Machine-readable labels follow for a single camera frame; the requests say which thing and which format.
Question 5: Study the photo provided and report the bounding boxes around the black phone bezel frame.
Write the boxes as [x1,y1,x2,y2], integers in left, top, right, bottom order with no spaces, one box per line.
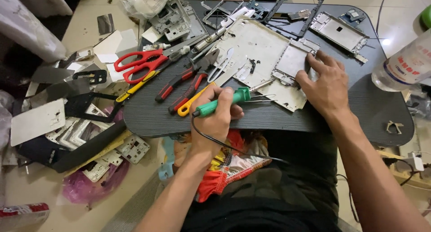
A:
[263,0,326,38]

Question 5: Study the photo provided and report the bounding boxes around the person's dark shirt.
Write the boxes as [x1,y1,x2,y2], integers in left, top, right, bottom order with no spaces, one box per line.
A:
[180,129,341,232]

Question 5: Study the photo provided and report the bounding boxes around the red black cutting pliers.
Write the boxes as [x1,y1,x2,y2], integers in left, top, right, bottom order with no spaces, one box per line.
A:
[154,48,221,115]

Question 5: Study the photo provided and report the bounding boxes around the clear plastic bottle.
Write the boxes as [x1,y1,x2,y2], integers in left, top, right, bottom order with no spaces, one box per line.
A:
[371,28,431,92]

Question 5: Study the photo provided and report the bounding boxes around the yellow handled knife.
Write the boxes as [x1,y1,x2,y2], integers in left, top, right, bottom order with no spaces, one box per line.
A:
[177,81,217,118]

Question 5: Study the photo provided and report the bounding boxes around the person's left hand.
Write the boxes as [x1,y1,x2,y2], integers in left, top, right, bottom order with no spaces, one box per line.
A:
[189,85,244,158]

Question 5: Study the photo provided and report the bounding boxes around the small metal bracket piece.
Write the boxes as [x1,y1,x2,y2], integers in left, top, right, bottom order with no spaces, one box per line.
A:
[386,120,404,135]

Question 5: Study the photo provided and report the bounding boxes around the black soldering iron cable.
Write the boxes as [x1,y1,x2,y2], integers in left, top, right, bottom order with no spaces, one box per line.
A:
[191,114,290,164]

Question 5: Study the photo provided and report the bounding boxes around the white paper cards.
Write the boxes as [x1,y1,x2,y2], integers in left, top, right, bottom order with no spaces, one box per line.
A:
[92,29,139,83]

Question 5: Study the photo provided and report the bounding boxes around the dark glossy card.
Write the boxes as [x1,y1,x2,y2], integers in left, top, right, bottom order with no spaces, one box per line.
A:
[97,13,116,36]

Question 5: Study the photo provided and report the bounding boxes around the metal tweezers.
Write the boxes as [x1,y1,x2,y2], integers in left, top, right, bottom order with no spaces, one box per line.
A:
[242,94,277,103]

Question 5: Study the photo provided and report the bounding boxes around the green handled soldering iron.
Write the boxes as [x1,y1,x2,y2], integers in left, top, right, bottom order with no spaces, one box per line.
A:
[192,79,276,118]

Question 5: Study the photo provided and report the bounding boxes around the large silver phone frame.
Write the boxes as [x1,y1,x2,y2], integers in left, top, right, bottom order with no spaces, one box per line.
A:
[309,11,369,63]

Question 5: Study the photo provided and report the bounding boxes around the person's right hand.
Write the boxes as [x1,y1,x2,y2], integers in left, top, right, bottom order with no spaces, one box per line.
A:
[296,50,352,120]

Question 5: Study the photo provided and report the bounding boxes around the dirty white work board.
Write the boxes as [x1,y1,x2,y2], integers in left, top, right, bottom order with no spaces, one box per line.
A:
[209,16,321,113]

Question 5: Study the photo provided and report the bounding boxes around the yellow black screwdriver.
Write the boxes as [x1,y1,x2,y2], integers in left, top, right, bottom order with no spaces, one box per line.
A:
[115,45,191,103]

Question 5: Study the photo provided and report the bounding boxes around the green round object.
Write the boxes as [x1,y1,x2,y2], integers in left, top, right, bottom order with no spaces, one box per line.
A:
[420,4,431,29]

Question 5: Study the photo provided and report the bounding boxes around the clear plastic bag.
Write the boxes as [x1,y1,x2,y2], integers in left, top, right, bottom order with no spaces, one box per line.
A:
[119,0,181,20]

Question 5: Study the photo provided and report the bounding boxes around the small dark circuit board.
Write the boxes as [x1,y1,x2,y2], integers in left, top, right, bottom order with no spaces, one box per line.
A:
[288,9,311,21]

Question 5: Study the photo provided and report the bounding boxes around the white power adapter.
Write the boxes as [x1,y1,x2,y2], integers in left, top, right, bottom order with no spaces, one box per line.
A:
[405,152,425,172]

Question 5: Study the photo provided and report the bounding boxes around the small black bracket frame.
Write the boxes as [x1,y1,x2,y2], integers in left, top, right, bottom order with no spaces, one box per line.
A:
[72,69,108,85]

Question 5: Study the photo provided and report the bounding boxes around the yellow paper sheet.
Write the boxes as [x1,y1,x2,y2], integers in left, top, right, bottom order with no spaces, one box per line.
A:
[63,129,132,177]

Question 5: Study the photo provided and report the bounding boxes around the pile of white phone frames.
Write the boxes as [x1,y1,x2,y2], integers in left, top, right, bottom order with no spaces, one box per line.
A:
[45,103,151,183]

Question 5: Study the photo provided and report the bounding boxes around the thin black cable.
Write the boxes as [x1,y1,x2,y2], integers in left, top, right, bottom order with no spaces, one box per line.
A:
[375,0,395,41]

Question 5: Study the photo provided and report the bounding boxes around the blue phone circuit board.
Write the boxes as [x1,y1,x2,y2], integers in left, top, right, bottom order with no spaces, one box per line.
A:
[338,9,366,31]

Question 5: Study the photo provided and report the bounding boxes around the white plastic pry tool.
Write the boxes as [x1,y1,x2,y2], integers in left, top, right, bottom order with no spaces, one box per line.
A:
[207,47,235,84]

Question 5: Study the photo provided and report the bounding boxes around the wooden power strip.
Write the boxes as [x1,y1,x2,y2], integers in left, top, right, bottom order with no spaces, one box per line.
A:
[376,149,431,189]

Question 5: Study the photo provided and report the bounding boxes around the small white glue tube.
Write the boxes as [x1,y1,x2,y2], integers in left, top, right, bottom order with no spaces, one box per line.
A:
[143,42,171,52]

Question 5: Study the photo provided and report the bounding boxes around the pink plastic bag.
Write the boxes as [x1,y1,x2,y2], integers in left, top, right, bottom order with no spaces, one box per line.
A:
[62,105,131,204]

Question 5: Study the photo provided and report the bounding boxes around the person's colourful shorts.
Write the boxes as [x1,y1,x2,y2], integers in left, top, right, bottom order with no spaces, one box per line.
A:
[173,129,273,204]

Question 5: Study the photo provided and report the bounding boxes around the white plastic strip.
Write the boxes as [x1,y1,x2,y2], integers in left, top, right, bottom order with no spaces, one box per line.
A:
[220,7,256,28]

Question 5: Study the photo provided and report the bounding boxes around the grey plastic sheets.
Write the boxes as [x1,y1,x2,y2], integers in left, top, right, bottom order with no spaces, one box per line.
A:
[22,52,91,108]

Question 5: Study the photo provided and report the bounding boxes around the long black foam pad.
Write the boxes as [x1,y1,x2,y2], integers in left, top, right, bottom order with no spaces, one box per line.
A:
[51,119,127,174]

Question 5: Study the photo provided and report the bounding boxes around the red white packet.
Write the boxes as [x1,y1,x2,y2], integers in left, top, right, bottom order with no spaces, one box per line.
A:
[0,202,50,231]

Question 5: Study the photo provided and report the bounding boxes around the white phone back cover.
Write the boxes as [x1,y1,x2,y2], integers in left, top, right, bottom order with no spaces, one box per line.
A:
[10,98,66,147]

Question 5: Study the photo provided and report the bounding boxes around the small silver phone frame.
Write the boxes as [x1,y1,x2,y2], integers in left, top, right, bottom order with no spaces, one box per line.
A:
[271,38,320,88]

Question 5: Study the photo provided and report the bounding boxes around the thin grey phone bezel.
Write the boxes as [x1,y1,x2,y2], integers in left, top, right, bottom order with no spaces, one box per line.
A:
[201,0,245,29]

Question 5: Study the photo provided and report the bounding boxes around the blue grey circuit board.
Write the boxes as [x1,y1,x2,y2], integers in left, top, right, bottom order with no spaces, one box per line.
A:
[244,0,269,19]

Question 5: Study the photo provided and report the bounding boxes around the silver metal cylinder torch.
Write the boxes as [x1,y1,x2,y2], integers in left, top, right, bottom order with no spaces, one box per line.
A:
[191,26,227,54]

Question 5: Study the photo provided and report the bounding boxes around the red handled scissors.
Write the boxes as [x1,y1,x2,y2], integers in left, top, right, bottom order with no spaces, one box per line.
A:
[113,33,209,85]

